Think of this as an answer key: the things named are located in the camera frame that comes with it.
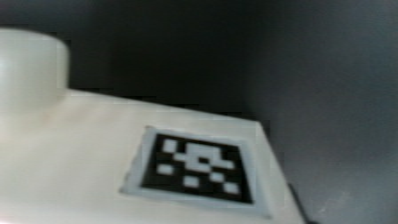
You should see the white drawer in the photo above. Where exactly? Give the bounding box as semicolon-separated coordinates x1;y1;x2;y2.
0;28;305;224

